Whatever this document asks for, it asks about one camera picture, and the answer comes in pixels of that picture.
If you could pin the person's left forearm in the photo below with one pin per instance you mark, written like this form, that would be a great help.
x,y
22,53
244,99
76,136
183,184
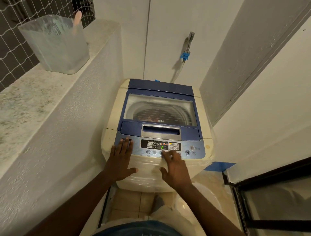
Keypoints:
x,y
73,209

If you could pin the speckled stone ledge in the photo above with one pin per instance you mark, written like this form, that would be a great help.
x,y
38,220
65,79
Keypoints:
x,y
31,102

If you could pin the clothes in washer drum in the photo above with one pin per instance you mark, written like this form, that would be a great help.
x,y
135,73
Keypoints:
x,y
148,118

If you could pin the person's right hand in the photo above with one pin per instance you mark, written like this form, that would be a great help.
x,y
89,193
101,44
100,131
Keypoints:
x,y
177,172

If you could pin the person's right thumb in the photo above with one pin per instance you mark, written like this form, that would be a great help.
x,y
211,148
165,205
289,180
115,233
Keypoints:
x,y
164,173

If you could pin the blue washing machine lid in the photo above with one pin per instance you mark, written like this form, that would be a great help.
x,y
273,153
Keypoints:
x,y
160,131

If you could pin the white round bucket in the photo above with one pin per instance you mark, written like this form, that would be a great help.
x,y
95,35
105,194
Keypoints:
x,y
209,197

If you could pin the blue tape strip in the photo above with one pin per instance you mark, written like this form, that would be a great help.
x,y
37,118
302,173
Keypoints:
x,y
218,166

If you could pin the person's left thumb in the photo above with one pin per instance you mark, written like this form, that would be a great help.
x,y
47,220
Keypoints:
x,y
132,171

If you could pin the person's beige trousers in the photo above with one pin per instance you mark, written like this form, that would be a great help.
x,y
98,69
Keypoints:
x,y
170,216

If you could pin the person's left little finger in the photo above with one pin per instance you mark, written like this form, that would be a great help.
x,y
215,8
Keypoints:
x,y
113,150

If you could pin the white top-load washing machine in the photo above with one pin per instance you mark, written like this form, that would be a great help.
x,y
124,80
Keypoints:
x,y
150,175

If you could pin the person's left hand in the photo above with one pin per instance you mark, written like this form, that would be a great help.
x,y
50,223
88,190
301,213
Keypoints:
x,y
119,163

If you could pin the person's blue shirt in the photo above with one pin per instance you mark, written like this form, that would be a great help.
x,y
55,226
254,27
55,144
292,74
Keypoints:
x,y
136,229

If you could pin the white safety net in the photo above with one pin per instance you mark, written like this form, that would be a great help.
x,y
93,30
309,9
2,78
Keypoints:
x,y
17,41

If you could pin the metal wall tap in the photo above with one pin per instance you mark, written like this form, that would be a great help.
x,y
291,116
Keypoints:
x,y
190,41

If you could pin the black framed glass door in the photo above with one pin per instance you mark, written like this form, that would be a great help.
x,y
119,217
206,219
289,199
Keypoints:
x,y
267,201

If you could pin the translucent plastic container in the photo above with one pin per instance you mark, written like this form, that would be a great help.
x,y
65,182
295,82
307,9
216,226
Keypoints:
x,y
57,46

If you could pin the pink plastic scoop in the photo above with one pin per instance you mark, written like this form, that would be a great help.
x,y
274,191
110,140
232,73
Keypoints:
x,y
76,20

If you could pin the person's right forearm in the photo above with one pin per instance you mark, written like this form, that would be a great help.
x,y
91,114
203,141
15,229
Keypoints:
x,y
209,211

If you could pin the person's left middle finger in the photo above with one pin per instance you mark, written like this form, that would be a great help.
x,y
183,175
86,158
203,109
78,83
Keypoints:
x,y
126,145

